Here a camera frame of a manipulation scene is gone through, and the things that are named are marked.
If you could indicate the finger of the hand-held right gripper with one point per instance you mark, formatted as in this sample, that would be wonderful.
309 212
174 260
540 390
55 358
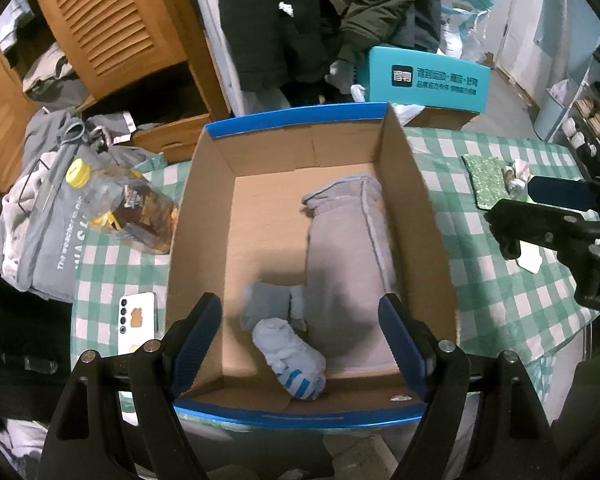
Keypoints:
525 220
560 192

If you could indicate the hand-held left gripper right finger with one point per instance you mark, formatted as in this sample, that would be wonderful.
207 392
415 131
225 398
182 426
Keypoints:
405 345

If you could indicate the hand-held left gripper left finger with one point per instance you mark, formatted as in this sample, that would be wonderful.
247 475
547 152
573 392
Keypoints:
195 345

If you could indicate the white wrapper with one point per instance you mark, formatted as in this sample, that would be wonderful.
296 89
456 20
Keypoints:
519 167

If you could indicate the white blue striped sock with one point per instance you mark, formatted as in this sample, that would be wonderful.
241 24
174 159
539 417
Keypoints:
285 345

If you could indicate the grey garment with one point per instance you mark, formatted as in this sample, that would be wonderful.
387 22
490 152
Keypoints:
340 260

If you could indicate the blue-edged cardboard box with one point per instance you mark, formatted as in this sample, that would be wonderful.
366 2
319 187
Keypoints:
260 220

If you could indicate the white smartphone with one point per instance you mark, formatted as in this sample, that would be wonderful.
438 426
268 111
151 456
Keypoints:
140 330

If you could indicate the light blue trash bin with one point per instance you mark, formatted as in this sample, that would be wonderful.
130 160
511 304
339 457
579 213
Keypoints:
550 115

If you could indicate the green white checkered tablecloth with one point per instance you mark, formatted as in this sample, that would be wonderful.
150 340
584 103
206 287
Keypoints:
480 285

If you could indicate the brown cardboard box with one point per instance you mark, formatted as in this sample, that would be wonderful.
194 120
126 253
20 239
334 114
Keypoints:
445 117

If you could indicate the dark green cloth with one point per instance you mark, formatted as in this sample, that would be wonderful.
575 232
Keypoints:
590 410

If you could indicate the yellow-capped plastic bottle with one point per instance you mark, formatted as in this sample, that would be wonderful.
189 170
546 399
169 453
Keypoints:
130 205

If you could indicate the teal printed box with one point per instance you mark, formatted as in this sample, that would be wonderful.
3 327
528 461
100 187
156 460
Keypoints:
430 85

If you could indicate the white door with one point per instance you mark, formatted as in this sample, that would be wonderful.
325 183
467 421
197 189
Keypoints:
525 20

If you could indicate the grey hoodie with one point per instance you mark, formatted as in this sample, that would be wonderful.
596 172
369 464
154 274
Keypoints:
45 240

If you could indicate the blue clear plastic bag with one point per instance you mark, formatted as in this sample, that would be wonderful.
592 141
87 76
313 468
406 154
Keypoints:
465 15

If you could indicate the white plastic bag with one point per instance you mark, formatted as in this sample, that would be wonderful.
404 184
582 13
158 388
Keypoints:
358 92

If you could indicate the dark blue hanging coat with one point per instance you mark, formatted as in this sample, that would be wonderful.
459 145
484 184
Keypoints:
425 25

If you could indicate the light grey cloth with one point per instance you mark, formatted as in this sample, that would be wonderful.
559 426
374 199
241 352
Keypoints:
340 75

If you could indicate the olive hanging jacket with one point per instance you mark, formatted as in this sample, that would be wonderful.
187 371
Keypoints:
370 0

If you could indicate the wooden wardrobe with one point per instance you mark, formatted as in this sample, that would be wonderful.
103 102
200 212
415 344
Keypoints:
0 125

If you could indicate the grey clothes pile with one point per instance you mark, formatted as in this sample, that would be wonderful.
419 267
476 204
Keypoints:
55 75

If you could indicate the white hanging garment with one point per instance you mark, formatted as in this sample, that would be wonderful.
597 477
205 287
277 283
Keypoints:
220 35

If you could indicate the black hanging jacket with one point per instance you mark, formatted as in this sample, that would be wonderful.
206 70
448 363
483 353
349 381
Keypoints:
270 25

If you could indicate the louvered wardrobe door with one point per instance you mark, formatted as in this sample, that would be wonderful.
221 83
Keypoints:
110 25

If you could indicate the white hanging shirt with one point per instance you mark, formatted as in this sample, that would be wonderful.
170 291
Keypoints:
10 25

